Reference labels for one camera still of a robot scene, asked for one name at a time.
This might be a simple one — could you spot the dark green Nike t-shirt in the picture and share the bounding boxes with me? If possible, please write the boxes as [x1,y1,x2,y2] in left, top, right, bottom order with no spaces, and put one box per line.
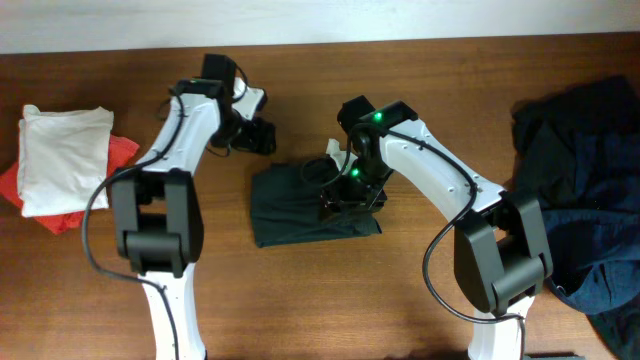
[250,163,382,248]

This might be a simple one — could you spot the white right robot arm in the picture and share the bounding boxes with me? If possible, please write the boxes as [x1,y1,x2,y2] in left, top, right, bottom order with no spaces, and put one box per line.
[320,96,553,359]

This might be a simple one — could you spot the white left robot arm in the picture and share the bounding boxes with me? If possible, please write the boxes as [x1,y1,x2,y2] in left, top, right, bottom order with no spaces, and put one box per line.
[111,78,267,359]

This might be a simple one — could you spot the white folded shirt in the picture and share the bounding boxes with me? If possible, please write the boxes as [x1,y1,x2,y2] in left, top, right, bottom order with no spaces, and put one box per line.
[17,104,114,218]

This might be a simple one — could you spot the black garment in pile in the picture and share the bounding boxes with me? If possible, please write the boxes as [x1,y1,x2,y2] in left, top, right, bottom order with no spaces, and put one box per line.
[512,75,639,213]

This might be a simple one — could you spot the navy blue garment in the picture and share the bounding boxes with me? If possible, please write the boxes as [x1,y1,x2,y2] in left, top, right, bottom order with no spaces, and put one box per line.
[543,133,639,315]

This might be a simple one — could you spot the dark grey garment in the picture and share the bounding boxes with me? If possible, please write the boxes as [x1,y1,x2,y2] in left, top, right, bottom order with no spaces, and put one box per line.
[587,297,639,360]

